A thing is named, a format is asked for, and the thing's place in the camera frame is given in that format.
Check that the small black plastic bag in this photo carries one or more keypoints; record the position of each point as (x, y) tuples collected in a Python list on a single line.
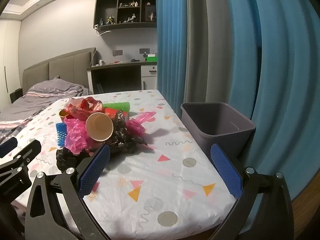
[(65, 158)]

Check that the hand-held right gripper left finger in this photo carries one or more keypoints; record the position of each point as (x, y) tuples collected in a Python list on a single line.
[(95, 170)]

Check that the blue foam net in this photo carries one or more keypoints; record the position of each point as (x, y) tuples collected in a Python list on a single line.
[(60, 135)]

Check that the gold paper cup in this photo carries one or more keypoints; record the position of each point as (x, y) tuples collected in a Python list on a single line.
[(62, 114)]

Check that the grey plastic bin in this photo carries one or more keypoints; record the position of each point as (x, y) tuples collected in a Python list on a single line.
[(217, 130)]

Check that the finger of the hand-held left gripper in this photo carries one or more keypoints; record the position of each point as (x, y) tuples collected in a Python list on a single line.
[(7, 147), (28, 151)]

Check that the beige paper cup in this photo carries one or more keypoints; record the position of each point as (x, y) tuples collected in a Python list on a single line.
[(98, 127)]

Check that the row of small figurines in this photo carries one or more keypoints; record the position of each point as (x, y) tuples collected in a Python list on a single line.
[(130, 18)]

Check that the grey striped quilt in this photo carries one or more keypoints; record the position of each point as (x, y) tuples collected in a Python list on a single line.
[(37, 97)]

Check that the dark wall shelf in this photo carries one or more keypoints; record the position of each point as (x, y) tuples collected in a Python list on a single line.
[(105, 5)]

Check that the white mug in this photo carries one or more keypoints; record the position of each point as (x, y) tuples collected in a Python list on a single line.
[(101, 62)]

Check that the red paper cup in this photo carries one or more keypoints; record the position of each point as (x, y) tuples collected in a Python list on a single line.
[(110, 112)]

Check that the wide blue curtain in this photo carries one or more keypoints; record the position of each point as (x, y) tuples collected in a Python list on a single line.
[(280, 80)]

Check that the green foam net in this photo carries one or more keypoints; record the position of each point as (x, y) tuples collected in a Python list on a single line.
[(117, 106)]

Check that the grey padded headboard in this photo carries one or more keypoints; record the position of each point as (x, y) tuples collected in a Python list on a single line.
[(67, 67)]

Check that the dark wall socket panel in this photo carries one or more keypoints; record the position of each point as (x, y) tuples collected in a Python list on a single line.
[(143, 50), (117, 52)]

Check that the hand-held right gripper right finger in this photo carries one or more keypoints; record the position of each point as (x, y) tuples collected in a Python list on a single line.
[(226, 170)]

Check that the grey curtain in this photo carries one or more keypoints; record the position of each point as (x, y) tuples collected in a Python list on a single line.
[(200, 42)]

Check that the large black plastic bag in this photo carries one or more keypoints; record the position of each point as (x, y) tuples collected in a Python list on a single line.
[(122, 135)]

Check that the green box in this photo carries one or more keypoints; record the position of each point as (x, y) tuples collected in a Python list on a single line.
[(151, 58)]

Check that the red packet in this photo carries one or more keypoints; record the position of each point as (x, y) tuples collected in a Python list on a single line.
[(75, 112)]

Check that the dark and white desk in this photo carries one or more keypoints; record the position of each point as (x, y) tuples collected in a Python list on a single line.
[(120, 66)]

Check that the white wardrobe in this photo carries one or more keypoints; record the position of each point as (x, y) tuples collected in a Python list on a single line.
[(10, 55)]

